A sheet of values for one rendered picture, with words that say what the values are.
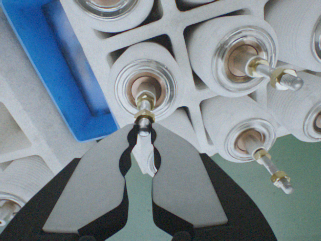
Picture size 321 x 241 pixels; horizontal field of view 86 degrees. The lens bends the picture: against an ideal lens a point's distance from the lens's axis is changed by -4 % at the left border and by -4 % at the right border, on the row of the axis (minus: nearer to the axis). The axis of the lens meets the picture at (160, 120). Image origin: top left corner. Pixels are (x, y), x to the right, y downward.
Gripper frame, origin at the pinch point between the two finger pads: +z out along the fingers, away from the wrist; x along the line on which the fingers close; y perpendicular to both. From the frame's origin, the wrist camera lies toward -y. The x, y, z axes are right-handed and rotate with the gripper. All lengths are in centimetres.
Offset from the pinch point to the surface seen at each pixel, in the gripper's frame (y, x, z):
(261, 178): 45, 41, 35
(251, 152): 8.5, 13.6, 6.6
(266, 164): 8.4, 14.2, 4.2
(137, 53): -3.6, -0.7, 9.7
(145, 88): -0.4, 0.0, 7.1
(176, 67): -2.0, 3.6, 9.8
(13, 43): -4.4, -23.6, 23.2
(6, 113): 10.6, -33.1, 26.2
